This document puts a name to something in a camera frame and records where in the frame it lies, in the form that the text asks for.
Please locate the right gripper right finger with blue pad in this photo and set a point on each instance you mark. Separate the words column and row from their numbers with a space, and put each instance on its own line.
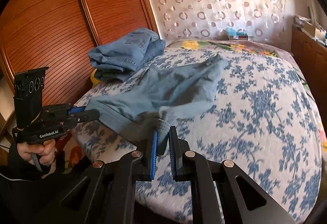
column 187, row 165

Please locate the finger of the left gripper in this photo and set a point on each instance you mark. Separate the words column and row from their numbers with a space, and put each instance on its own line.
column 76, row 110
column 86, row 116

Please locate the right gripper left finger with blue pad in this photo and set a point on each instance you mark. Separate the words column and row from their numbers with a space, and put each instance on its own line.
column 138, row 165

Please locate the teal grey pants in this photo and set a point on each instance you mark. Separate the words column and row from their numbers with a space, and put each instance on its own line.
column 161, row 98

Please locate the person's left hand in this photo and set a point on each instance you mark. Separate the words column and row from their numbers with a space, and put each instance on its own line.
column 46, row 151

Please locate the folded blue denim jeans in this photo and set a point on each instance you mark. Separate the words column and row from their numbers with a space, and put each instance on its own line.
column 121, row 59

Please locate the wooden louvred wardrobe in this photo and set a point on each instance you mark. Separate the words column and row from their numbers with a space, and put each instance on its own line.
column 58, row 34

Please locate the blue items on headboard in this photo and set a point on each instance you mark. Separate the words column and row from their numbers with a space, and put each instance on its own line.
column 240, row 34

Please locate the colourful flower blanket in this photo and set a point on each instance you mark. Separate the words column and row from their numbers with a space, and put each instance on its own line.
column 261, row 49

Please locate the wooden side cabinet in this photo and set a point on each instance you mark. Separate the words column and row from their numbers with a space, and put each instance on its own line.
column 311, row 58

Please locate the clutter on side cabinet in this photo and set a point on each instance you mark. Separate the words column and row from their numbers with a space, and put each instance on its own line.
column 310, row 25

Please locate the black camera mount box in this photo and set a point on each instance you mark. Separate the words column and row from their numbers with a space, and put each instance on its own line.
column 28, row 95

